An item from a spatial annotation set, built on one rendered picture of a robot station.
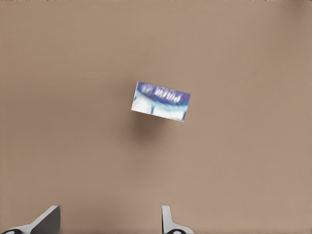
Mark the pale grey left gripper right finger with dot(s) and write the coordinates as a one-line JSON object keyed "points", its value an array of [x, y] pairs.
{"points": [[168, 220]]}

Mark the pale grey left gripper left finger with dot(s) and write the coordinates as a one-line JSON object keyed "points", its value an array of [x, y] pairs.
{"points": [[46, 220]]}

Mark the purple and white printed box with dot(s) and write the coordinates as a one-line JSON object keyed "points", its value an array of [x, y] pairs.
{"points": [[161, 101]]}

